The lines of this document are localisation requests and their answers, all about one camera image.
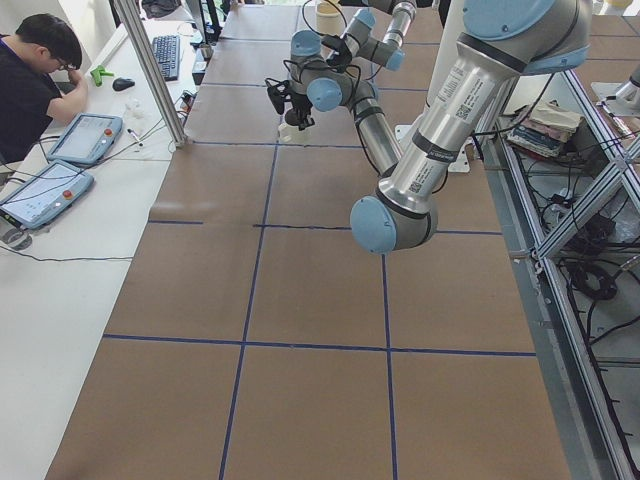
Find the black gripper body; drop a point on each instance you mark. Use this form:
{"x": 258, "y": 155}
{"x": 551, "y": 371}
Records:
{"x": 299, "y": 104}
{"x": 342, "y": 51}

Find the white ribbed HOME mug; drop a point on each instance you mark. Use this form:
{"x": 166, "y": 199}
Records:
{"x": 289, "y": 134}

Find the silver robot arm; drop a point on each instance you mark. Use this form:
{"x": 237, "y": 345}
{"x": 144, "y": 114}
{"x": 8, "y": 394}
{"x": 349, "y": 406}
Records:
{"x": 498, "y": 41}
{"x": 358, "y": 41}

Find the cream plastic bin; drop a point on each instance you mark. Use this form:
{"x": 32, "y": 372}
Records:
{"x": 329, "y": 19}

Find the black keyboard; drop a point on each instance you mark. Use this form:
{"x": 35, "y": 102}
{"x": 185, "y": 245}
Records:
{"x": 166, "y": 51}

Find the black computer mouse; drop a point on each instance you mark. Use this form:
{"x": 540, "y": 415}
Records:
{"x": 120, "y": 84}

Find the green plastic tool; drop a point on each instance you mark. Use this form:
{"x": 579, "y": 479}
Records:
{"x": 99, "y": 73}

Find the upper teach pendant tablet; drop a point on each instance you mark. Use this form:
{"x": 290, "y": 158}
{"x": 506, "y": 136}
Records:
{"x": 86, "y": 140}

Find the teach pendant tablet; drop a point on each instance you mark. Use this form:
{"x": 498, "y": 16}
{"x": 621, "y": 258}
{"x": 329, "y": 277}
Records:
{"x": 46, "y": 195}
{"x": 86, "y": 140}

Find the stack of books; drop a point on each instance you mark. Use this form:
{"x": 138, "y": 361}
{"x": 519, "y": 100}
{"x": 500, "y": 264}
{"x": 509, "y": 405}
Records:
{"x": 544, "y": 129}

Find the brown paper table mat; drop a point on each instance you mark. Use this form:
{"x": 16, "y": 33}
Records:
{"x": 254, "y": 339}

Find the lower teach pendant tablet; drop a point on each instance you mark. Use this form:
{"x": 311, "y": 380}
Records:
{"x": 46, "y": 195}

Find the person in dark shirt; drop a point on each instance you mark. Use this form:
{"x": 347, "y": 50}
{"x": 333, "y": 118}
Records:
{"x": 41, "y": 82}

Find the grey aluminium frame post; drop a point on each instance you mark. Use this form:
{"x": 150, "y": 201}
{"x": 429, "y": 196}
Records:
{"x": 129, "y": 16}

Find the aluminium side frame rail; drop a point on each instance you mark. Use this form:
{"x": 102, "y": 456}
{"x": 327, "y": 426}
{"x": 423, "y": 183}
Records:
{"x": 572, "y": 227}

